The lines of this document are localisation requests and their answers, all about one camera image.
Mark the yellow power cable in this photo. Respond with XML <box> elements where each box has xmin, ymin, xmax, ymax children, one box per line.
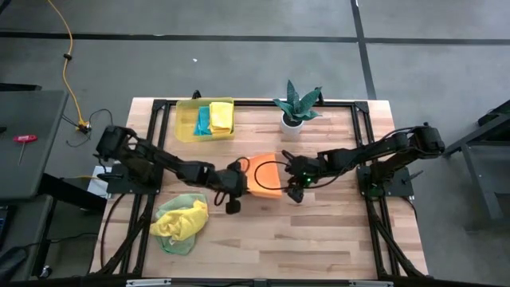
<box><xmin>46</xmin><ymin>0</ymin><xmax>91</xmax><ymax>133</ymax></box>

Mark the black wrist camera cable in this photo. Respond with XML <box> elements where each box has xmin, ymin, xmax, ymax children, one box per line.
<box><xmin>253</xmin><ymin>159</ymin><xmax>316</xmax><ymax>192</ymax></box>
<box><xmin>213</xmin><ymin>155</ymin><xmax>252</xmax><ymax>207</ymax></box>

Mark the blue microfiber towel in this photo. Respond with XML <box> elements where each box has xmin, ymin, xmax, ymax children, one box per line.
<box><xmin>193</xmin><ymin>104</ymin><xmax>213</xmax><ymax>137</ymax></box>

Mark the white round plant pot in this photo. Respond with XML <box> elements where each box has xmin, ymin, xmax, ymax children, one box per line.
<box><xmin>279</xmin><ymin>112</ymin><xmax>305</xmax><ymax>142</ymax></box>

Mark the grey side table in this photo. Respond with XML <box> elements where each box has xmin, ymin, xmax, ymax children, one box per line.
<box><xmin>0</xmin><ymin>88</ymin><xmax>70</xmax><ymax>201</ymax></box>

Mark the yellow translucent plastic bin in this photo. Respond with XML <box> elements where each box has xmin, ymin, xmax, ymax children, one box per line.
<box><xmin>175</xmin><ymin>96</ymin><xmax>237</xmax><ymax>144</ymax></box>

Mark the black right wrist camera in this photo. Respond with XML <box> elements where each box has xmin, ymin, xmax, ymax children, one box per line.
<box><xmin>287</xmin><ymin>186</ymin><xmax>307</xmax><ymax>205</ymax></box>

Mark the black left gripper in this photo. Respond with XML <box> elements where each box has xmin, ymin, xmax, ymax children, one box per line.
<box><xmin>204</xmin><ymin>166</ymin><xmax>251</xmax><ymax>199</ymax></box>

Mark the grey metal bench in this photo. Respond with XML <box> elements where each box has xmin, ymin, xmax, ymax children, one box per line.
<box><xmin>438</xmin><ymin>98</ymin><xmax>510</xmax><ymax>233</ymax></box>

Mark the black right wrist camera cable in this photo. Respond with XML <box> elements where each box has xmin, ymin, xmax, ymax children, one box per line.
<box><xmin>253</xmin><ymin>159</ymin><xmax>316</xmax><ymax>192</ymax></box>

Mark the black left wrist camera cable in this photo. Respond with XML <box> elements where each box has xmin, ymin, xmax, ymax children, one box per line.
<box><xmin>213</xmin><ymin>155</ymin><xmax>252</xmax><ymax>207</ymax></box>

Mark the red-handled hex key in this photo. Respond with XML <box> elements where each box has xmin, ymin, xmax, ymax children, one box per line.
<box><xmin>12</xmin><ymin>133</ymin><xmax>39</xmax><ymax>167</ymax></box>

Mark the white paper sheet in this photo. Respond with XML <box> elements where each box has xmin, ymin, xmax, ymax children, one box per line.
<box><xmin>86</xmin><ymin>164</ymin><xmax>115</xmax><ymax>199</ymax></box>

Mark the green snake plant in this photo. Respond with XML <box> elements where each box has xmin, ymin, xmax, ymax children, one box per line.
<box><xmin>272</xmin><ymin>79</ymin><xmax>324</xmax><ymax>123</ymax></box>

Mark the yellow microfiber towel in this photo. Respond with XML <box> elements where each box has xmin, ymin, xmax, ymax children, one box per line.
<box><xmin>148</xmin><ymin>199</ymin><xmax>210</xmax><ymax>242</ymax></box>
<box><xmin>207</xmin><ymin>100</ymin><xmax>235</xmax><ymax>135</ymax></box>

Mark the dark low table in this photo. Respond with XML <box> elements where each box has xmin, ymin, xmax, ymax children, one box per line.
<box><xmin>0</xmin><ymin>193</ymin><xmax>55</xmax><ymax>282</ymax></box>

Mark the orange microfiber towel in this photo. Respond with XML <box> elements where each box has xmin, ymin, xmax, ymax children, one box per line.
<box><xmin>245</xmin><ymin>152</ymin><xmax>284</xmax><ymax>200</ymax></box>

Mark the green microfiber towel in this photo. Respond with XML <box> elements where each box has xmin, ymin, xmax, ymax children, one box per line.
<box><xmin>152</xmin><ymin>192</ymin><xmax>210</xmax><ymax>257</ymax></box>

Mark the silver metal bracket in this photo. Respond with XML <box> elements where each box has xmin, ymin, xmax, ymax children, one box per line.
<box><xmin>125</xmin><ymin>277</ymin><xmax>173</xmax><ymax>287</ymax></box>
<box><xmin>347</xmin><ymin>279</ymin><xmax>394</xmax><ymax>287</ymax></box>

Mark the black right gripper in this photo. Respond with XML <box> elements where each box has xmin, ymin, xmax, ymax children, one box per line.
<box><xmin>280</xmin><ymin>149</ymin><xmax>327</xmax><ymax>188</ymax></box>

